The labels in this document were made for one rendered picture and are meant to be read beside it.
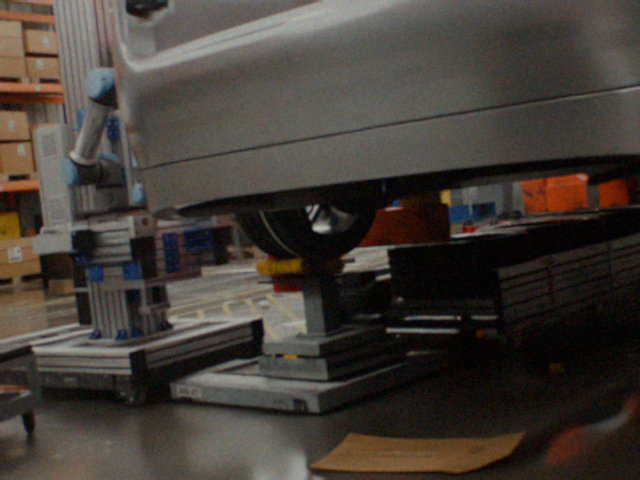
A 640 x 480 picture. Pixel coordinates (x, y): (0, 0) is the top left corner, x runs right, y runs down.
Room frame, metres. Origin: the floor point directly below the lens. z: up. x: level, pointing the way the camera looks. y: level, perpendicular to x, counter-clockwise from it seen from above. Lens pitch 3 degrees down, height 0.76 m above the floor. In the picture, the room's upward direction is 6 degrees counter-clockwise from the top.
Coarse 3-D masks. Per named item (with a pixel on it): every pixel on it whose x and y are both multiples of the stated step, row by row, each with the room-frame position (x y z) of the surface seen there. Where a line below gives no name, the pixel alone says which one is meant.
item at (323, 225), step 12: (324, 204) 3.90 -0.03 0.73; (300, 216) 3.81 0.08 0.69; (324, 216) 3.90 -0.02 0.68; (336, 216) 3.85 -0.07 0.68; (348, 216) 3.80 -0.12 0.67; (360, 216) 3.77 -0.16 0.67; (312, 228) 3.84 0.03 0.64; (324, 228) 3.82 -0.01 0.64; (336, 228) 3.76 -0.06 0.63; (348, 228) 3.71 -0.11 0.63
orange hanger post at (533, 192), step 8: (528, 184) 5.77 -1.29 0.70; (536, 184) 5.74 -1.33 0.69; (544, 184) 5.71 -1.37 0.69; (528, 192) 5.78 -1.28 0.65; (536, 192) 5.74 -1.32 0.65; (544, 192) 5.71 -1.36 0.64; (528, 200) 5.78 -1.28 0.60; (536, 200) 5.74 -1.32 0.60; (544, 200) 5.71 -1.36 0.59; (528, 208) 5.79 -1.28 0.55; (536, 208) 5.75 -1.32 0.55; (544, 208) 5.71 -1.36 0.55
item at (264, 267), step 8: (264, 264) 3.72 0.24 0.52; (272, 264) 3.69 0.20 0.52; (280, 264) 3.65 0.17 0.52; (288, 264) 3.63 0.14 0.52; (296, 264) 3.60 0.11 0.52; (304, 264) 3.59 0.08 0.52; (264, 272) 3.72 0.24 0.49; (272, 272) 3.70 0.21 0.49; (280, 272) 3.67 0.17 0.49; (288, 272) 3.64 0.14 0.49; (296, 272) 3.62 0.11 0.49; (304, 272) 3.60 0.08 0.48
